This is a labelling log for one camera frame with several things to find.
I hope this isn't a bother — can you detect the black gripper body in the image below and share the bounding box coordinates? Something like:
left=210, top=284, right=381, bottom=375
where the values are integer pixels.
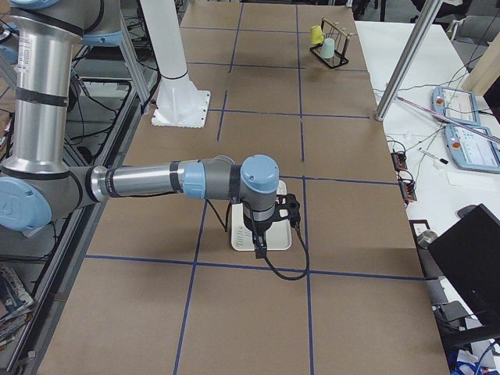
left=243, top=214, right=270, bottom=250

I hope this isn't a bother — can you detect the pale green cup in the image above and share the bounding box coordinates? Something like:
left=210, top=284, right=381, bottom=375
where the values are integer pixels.
left=320, top=37, right=335, bottom=60

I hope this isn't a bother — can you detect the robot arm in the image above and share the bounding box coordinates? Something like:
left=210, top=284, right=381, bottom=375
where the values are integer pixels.
left=1, top=1, right=280, bottom=258

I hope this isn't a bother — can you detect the cream bear tray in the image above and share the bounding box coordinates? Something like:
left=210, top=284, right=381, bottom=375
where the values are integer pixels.
left=230, top=203, right=292, bottom=252

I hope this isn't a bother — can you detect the steel cup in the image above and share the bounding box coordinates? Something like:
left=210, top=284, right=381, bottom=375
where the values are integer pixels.
left=416, top=230, right=438, bottom=249

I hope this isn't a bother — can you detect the yellow cup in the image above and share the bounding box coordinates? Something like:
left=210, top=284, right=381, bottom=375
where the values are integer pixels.
left=309, top=25, right=324, bottom=45

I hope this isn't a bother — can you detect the orange black adapter box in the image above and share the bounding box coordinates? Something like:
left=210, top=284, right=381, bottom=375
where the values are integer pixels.
left=391, top=151, right=408, bottom=172

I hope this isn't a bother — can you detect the black marker pen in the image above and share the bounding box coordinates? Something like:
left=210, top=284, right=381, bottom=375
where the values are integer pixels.
left=418, top=148, right=449, bottom=165

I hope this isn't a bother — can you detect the metal rod with clip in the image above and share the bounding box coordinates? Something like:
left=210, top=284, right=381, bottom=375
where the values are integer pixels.
left=395, top=95, right=500, bottom=145

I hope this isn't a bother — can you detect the black laptop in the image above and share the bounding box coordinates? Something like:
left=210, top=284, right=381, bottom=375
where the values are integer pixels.
left=429, top=204, right=499, bottom=325

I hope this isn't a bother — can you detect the lower teach pendant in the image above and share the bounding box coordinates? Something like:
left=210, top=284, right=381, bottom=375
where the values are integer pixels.
left=445, top=124, right=499, bottom=174

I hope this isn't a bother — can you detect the teach pendant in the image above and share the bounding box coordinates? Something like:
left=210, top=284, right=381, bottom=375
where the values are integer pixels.
left=445, top=124, right=499, bottom=174
left=431, top=86, right=480, bottom=126

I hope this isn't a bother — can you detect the upper teach pendant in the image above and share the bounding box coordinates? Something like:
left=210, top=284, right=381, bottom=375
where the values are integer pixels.
left=431, top=86, right=480, bottom=126

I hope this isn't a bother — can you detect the stack of books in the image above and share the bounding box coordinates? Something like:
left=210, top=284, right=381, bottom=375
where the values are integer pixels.
left=1, top=263, right=34, bottom=350

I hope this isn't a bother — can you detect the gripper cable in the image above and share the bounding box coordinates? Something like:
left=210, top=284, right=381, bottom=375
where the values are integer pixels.
left=253, top=222, right=310, bottom=281

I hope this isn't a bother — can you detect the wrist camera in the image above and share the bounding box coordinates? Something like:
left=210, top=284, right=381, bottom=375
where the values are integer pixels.
left=273, top=193, right=301, bottom=228

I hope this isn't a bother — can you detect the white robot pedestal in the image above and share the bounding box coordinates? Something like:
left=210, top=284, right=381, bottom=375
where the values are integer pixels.
left=141, top=0, right=211, bottom=128

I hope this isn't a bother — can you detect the black wire cup rack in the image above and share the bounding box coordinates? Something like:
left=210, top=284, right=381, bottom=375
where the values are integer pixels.
left=309, top=17, right=354, bottom=69

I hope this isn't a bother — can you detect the aluminium frame post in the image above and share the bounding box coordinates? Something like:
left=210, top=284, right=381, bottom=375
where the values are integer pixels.
left=375, top=0, right=443, bottom=121

